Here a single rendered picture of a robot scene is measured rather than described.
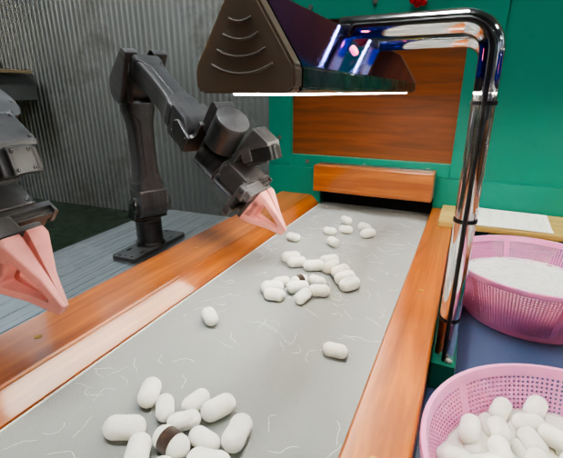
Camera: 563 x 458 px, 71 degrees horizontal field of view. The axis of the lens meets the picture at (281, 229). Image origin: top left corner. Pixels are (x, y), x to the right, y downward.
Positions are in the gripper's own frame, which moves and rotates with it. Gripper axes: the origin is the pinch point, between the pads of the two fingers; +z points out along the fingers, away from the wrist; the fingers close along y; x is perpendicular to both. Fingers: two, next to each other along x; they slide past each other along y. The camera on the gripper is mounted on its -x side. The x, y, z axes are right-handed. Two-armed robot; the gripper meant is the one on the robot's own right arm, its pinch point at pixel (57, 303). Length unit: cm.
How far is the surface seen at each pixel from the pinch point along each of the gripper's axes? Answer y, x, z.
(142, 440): -2.9, 0.0, 14.4
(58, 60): 252, 153, -247
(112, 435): -3.0, 2.7, 12.3
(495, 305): 41, -18, 41
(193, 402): 2.8, -0.5, 15.6
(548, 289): 48, -24, 46
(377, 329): 24.6, -8.6, 27.5
